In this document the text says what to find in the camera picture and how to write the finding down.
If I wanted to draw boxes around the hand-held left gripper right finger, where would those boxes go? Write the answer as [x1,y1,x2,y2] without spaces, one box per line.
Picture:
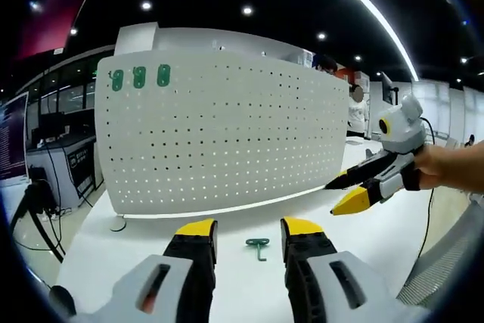
[279,216,408,323]

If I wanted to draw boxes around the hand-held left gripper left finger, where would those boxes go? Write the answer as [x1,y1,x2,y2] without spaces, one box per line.
[75,218,219,323]

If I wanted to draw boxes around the green hook assembly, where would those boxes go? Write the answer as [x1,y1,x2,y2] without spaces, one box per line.
[108,68,124,92]
[157,64,172,88]
[132,66,147,89]
[245,238,271,262]

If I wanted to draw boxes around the white perforated mounting plate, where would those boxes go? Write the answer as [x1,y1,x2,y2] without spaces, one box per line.
[93,50,351,232]

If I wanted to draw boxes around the person's right hand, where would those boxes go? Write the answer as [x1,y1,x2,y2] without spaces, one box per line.
[414,143,455,190]

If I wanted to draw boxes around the black monitor on stand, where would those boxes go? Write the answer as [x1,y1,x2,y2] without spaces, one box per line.
[380,71,400,107]

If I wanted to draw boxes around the long ceiling light strip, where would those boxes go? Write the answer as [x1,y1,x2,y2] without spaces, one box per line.
[308,0,420,82]

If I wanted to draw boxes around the dark floor stand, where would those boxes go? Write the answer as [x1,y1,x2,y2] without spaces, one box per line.
[9,177,67,263]

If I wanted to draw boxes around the dark counter cabinet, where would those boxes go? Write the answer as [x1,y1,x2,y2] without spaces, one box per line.
[26,133,105,209]

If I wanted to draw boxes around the group of round ceiling spotlights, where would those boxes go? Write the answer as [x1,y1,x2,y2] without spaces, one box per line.
[29,0,470,85]

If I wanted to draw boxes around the monitor with purple screen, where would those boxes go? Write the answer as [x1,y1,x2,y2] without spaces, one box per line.
[0,91,30,182]

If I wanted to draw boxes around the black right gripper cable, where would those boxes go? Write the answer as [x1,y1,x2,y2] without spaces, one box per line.
[415,116,436,266]

